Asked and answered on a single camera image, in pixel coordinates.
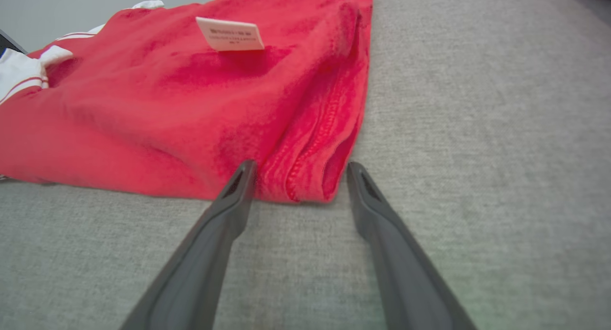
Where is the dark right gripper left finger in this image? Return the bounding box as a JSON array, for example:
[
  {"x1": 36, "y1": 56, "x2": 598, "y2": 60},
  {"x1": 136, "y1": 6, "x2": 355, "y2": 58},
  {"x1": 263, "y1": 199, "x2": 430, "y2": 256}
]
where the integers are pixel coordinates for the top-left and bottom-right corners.
[{"x1": 119, "y1": 159, "x2": 257, "y2": 330}]

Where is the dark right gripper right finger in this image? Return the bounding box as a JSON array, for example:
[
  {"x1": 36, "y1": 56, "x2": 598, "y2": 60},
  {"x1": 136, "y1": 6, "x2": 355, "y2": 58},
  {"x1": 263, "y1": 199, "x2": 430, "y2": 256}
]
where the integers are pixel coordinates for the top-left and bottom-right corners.
[{"x1": 347, "y1": 162, "x2": 478, "y2": 330}]

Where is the red garment with white label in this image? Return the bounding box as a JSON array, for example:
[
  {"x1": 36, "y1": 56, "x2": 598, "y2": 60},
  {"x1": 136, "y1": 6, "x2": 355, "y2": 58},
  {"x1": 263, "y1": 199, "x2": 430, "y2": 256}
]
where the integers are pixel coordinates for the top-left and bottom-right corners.
[{"x1": 0, "y1": 0, "x2": 374, "y2": 204}]

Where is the dark glass panel grey frame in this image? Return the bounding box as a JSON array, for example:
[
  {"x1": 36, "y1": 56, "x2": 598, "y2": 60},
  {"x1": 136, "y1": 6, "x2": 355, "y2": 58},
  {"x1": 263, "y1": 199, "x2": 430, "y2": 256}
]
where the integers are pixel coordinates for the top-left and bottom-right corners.
[{"x1": 0, "y1": 29, "x2": 27, "y2": 54}]

